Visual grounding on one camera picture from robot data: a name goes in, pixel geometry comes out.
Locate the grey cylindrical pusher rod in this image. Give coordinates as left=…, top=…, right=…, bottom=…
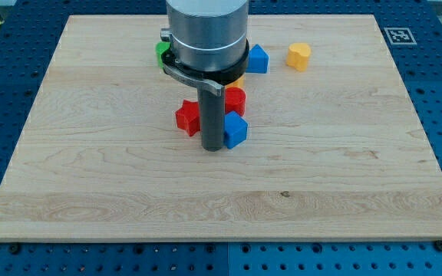
left=197, top=89, right=225, bottom=152

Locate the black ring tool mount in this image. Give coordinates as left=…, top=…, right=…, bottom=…
left=160, top=28, right=249, bottom=96

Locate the red star block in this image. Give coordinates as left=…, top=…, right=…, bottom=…
left=175, top=100, right=200, bottom=136

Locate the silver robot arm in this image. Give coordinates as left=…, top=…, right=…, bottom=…
left=160, top=0, right=250, bottom=152

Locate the yellow block behind arm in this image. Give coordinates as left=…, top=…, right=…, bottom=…
left=226, top=75, right=245, bottom=89

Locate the red circle block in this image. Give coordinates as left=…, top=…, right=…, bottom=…
left=225, top=87, right=246, bottom=117

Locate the blue cube block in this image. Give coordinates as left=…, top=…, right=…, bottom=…
left=224, top=111, right=248, bottom=149

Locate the blue triangle block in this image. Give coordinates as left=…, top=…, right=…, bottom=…
left=246, top=44, right=269, bottom=74

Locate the green block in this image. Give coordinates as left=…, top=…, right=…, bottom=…
left=155, top=41, right=170, bottom=69

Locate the yellow heart block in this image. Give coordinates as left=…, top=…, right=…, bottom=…
left=285, top=42, right=312, bottom=72

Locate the wooden board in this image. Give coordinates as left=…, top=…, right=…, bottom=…
left=0, top=15, right=442, bottom=242

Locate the white fiducial marker tag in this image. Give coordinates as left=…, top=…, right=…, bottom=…
left=384, top=27, right=417, bottom=45

